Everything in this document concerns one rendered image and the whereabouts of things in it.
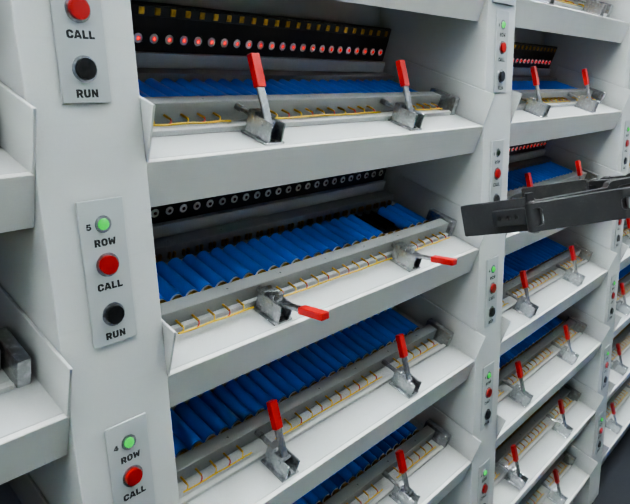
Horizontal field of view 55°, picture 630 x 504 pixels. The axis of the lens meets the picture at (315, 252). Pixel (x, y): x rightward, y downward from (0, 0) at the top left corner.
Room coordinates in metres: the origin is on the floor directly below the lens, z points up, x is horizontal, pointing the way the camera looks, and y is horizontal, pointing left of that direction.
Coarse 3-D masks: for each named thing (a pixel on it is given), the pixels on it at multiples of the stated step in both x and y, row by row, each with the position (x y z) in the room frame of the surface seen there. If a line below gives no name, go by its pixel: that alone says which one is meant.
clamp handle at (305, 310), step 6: (282, 294) 0.64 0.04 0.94; (276, 300) 0.64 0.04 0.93; (282, 306) 0.63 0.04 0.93; (288, 306) 0.63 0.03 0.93; (294, 306) 0.63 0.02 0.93; (300, 306) 0.63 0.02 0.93; (306, 306) 0.62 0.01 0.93; (300, 312) 0.61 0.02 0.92; (306, 312) 0.61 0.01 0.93; (312, 312) 0.60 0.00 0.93; (318, 312) 0.60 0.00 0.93; (324, 312) 0.60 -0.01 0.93; (318, 318) 0.60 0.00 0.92; (324, 318) 0.60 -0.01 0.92
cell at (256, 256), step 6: (240, 246) 0.76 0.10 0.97; (246, 246) 0.75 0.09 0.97; (246, 252) 0.75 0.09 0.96; (252, 252) 0.74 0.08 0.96; (258, 252) 0.75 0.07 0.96; (252, 258) 0.74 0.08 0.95; (258, 258) 0.73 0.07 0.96; (264, 258) 0.73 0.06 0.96; (264, 264) 0.72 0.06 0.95; (270, 264) 0.72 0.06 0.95
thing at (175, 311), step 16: (432, 224) 0.95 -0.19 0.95; (368, 240) 0.84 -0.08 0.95; (384, 240) 0.86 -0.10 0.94; (400, 240) 0.88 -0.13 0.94; (416, 240) 0.92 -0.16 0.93; (320, 256) 0.76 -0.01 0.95; (336, 256) 0.77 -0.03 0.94; (352, 256) 0.79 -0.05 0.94; (368, 256) 0.82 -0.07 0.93; (384, 256) 0.83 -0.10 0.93; (272, 272) 0.70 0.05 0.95; (288, 272) 0.71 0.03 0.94; (304, 272) 0.72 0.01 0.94; (320, 272) 0.75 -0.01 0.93; (352, 272) 0.77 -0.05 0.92; (224, 288) 0.64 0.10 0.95; (240, 288) 0.65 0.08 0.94; (304, 288) 0.71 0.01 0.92; (160, 304) 0.59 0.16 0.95; (176, 304) 0.59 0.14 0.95; (192, 304) 0.60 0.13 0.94; (208, 304) 0.61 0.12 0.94; (224, 304) 0.63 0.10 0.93; (176, 320) 0.58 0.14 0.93
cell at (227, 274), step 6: (204, 252) 0.71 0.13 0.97; (198, 258) 0.71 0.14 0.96; (204, 258) 0.71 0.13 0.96; (210, 258) 0.70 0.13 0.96; (210, 264) 0.70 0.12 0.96; (216, 264) 0.70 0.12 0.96; (222, 264) 0.70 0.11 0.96; (216, 270) 0.69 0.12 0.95; (222, 270) 0.69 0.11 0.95; (228, 270) 0.69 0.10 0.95; (222, 276) 0.68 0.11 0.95; (228, 276) 0.68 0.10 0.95; (234, 276) 0.68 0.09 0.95; (228, 282) 0.67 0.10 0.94
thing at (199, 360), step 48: (336, 192) 0.96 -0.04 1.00; (432, 192) 1.02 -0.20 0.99; (480, 240) 0.96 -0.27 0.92; (336, 288) 0.74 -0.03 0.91; (384, 288) 0.77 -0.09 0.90; (432, 288) 0.89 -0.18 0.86; (192, 336) 0.58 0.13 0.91; (240, 336) 0.60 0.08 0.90; (288, 336) 0.64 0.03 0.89; (192, 384) 0.55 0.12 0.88
